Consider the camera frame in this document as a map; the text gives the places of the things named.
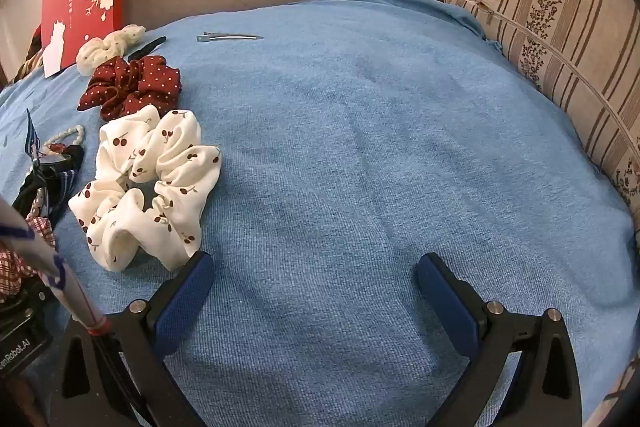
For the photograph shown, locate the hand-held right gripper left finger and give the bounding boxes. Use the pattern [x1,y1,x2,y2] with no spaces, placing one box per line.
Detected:
[50,251,215,427]

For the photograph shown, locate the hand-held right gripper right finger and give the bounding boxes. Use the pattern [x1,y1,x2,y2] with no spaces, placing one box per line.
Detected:
[417,253,583,427]

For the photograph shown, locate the red plaid scrunchie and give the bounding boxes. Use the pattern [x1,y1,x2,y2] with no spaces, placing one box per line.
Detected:
[0,213,57,299]

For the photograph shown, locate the white cherry print scrunchie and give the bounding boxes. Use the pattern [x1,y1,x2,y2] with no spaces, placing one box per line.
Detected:
[68,105,223,272]

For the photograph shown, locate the blue striped wristwatch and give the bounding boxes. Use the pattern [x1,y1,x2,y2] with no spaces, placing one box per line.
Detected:
[12,109,84,224]

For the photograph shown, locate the pearl bracelet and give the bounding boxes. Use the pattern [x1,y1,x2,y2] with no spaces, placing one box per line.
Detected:
[42,125,87,156]

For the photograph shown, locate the blue blanket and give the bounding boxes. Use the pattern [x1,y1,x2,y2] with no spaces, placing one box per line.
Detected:
[0,0,638,427]

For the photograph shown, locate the dark red polka dot scrunchie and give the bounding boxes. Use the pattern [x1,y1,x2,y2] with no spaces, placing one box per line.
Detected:
[77,55,182,120]

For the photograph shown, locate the black hair clip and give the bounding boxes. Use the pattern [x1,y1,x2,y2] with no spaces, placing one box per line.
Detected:
[127,36,167,60]

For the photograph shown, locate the cream dotted scrunchie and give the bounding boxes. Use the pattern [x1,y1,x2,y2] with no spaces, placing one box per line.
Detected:
[75,24,146,76]

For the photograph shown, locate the silver hair clip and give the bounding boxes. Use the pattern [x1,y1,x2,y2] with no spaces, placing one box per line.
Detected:
[196,33,265,43]

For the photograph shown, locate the red box lid white blossoms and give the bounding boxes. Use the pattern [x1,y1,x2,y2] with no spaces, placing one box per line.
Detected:
[42,0,127,78]

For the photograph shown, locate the white cord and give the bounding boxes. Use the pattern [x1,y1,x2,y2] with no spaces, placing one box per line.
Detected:
[474,0,640,148]

